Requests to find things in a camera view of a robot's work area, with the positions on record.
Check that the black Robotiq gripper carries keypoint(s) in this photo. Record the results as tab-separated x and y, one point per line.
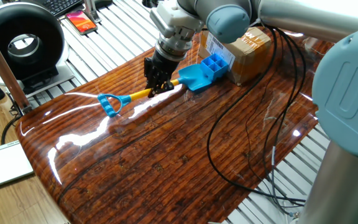
162	68

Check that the blue yellow toy shovel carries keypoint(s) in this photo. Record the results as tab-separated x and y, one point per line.
194	77

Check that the blue plastic building block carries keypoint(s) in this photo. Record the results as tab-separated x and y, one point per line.
214	67

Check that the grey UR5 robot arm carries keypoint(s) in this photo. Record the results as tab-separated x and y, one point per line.
346	93

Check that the wood-grain table mat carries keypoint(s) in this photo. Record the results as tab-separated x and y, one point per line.
166	171

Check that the taped cardboard box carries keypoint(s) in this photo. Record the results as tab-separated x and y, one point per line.
250	49

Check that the silver metal stand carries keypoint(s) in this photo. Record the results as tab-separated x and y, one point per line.
90	12

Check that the black smartphone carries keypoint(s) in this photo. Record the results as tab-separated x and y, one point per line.
81	21

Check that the black keyboard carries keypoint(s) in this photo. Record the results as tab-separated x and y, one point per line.
61	6

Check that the white flat board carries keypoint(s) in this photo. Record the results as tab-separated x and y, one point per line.
2	165

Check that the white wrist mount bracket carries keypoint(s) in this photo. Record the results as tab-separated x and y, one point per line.
176	18

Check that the brown metal post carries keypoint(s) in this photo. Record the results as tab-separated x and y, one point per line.
2	65

